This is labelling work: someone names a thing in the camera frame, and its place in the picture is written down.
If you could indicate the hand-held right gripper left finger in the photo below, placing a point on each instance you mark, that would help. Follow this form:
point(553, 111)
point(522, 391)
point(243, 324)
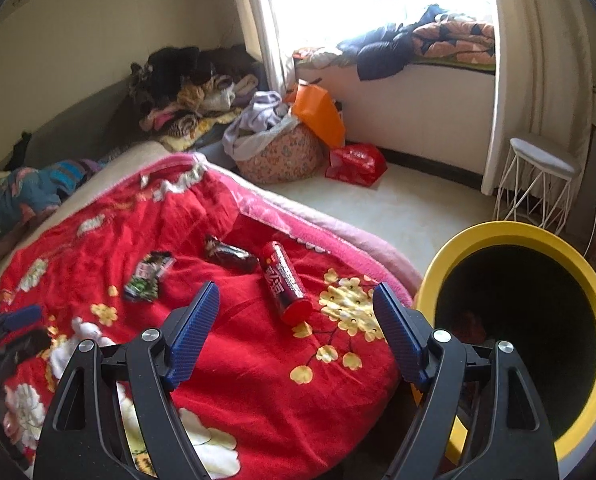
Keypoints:
point(193, 330)

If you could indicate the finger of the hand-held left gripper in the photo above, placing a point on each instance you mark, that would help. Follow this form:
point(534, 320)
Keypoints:
point(20, 316)
point(23, 346)

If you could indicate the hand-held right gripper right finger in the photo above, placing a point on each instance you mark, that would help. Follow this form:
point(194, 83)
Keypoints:
point(398, 330)

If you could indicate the yellow trash bin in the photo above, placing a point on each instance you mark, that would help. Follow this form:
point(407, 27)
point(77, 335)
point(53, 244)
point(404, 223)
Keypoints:
point(503, 235)

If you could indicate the green black snack packet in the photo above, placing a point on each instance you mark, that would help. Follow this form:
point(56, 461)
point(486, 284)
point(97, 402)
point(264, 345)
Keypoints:
point(148, 277)

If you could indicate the dark brown snack wrapper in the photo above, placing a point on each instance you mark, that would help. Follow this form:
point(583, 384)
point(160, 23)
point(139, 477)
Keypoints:
point(233, 256)

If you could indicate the red floral blanket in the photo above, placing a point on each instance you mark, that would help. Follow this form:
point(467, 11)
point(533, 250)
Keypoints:
point(258, 385)

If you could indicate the red drink can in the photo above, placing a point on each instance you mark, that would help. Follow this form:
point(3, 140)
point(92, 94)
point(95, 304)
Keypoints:
point(285, 285)

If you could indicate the blue floral cloth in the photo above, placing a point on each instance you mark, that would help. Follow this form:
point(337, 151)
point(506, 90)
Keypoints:
point(28, 195)

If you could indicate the black cloth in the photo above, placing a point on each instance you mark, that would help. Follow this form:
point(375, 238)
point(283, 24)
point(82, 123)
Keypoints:
point(20, 147)

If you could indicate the red gift bag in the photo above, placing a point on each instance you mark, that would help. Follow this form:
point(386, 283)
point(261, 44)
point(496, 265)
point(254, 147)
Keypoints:
point(358, 162)

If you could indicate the beige bed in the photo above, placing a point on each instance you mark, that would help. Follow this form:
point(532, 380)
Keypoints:
point(128, 160)

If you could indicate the floral fabric basket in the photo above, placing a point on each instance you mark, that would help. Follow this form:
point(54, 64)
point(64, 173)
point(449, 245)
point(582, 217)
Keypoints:
point(283, 155)

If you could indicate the grey clothes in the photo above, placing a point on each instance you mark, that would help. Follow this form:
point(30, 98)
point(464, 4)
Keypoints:
point(258, 115)

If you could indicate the orange paper bag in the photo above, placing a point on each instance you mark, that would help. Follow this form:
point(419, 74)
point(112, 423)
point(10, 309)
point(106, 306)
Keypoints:
point(318, 110)

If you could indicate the pile of clothes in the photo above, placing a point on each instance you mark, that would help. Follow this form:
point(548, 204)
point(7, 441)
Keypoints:
point(188, 90)

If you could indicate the dark puffer jacket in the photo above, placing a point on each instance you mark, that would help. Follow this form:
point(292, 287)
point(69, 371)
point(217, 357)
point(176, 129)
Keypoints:
point(378, 55)

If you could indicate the orange patterned quilt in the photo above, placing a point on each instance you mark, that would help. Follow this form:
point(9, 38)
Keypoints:
point(458, 40)

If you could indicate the white curtain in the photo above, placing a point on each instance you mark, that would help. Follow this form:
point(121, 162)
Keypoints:
point(268, 20)

